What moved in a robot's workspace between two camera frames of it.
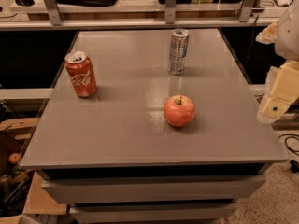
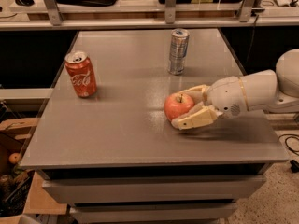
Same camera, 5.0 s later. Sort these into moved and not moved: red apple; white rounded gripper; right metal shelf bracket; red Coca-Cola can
Moved: white rounded gripper
Not moved: red apple; red Coca-Cola can; right metal shelf bracket
